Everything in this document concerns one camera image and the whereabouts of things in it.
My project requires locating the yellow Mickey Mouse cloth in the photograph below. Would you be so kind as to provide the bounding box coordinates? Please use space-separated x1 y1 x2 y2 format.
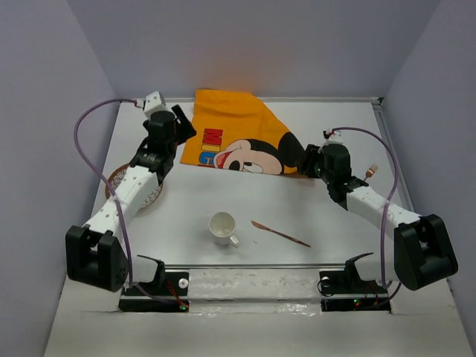
181 89 304 176

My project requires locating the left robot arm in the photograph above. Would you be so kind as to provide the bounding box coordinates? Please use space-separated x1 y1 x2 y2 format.
65 105 196 294

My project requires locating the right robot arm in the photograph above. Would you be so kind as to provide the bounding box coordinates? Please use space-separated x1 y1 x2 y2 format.
297 144 459 291

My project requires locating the copper fork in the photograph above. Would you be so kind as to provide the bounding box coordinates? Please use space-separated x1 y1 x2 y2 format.
364 164 379 181

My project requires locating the copper knife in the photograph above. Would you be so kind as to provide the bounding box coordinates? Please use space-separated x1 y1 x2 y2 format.
251 220 311 248

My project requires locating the white ceramic mug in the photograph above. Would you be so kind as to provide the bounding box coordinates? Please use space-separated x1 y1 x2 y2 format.
208 212 239 248

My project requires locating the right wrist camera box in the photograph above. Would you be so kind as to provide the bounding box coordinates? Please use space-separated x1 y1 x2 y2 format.
323 129 343 146

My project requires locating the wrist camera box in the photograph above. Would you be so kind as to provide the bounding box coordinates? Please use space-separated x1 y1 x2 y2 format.
143 91 167 119
323 129 343 146

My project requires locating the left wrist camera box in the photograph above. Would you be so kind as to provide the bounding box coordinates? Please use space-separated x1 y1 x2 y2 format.
143 91 167 119

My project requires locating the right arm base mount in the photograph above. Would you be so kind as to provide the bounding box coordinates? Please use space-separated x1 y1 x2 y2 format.
317 270 391 312

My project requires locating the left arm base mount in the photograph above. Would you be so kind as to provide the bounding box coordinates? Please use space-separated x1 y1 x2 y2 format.
118 270 190 313

